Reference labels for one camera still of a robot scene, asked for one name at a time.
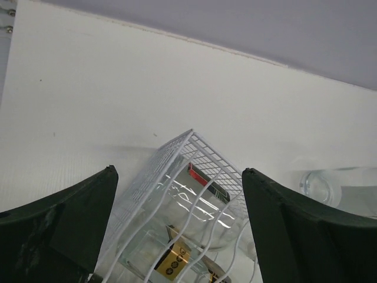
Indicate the white wire wine rack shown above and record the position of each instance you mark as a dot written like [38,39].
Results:
[237,262]

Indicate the square clear bottle black cap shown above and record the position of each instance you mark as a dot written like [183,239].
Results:
[149,247]

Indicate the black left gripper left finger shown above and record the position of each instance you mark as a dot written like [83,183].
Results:
[58,238]

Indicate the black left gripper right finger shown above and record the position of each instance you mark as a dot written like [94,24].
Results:
[298,239]

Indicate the small clear bottle silver cap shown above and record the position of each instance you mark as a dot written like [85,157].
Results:
[204,215]

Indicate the round clear bottle silver cap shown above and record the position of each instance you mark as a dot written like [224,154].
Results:
[351,189]

